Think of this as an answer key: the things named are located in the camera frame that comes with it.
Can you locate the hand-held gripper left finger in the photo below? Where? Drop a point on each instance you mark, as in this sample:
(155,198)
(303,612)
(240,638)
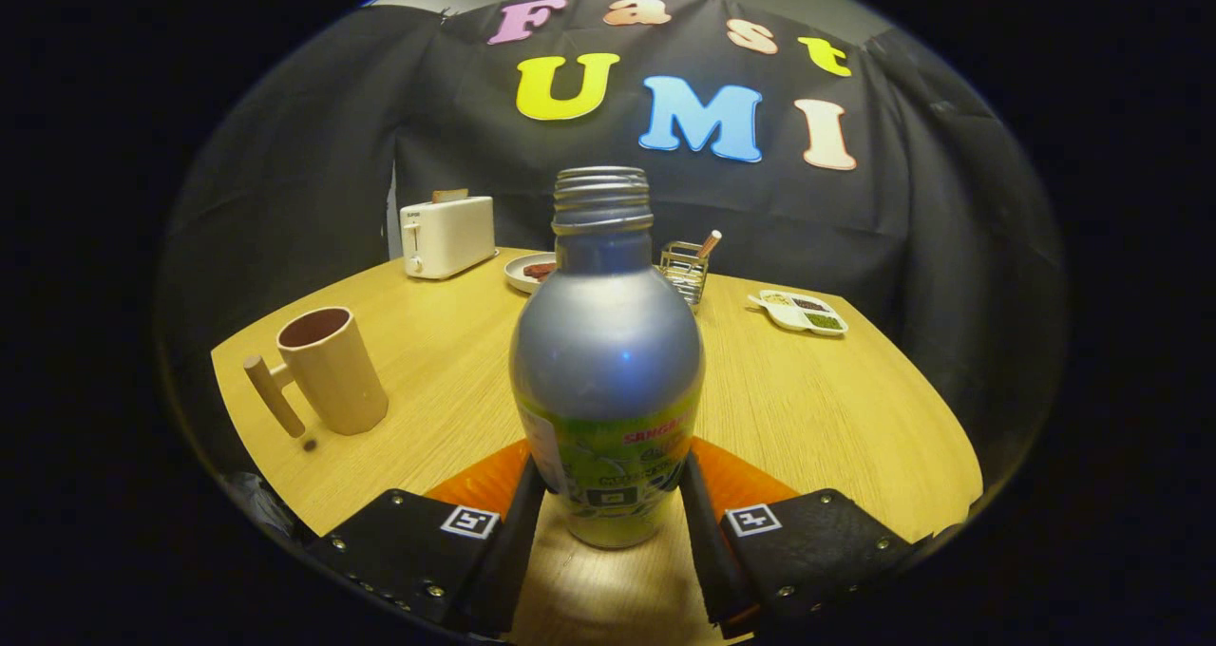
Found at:
(518,541)

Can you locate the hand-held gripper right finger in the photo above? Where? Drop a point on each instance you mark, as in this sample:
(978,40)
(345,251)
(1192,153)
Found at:
(703,541)

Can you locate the silver juice bottle green label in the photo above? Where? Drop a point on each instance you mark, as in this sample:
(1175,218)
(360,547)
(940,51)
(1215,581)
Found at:
(608,361)

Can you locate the wooden table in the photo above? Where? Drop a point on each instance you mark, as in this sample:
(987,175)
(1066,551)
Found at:
(807,408)

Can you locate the white divided dish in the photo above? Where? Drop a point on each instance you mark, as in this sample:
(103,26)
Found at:
(798,313)

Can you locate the white round plate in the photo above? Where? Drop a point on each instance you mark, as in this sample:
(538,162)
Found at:
(518,275)

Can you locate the brown meat patty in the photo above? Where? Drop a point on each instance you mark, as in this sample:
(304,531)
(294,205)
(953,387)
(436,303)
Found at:
(540,271)

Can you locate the striped stick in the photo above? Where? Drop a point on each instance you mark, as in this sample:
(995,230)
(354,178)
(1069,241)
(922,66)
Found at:
(710,243)

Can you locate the cream toaster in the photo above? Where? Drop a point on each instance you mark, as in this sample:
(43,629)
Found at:
(451,237)

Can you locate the toast slice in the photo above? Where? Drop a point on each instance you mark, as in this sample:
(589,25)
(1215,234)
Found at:
(450,196)

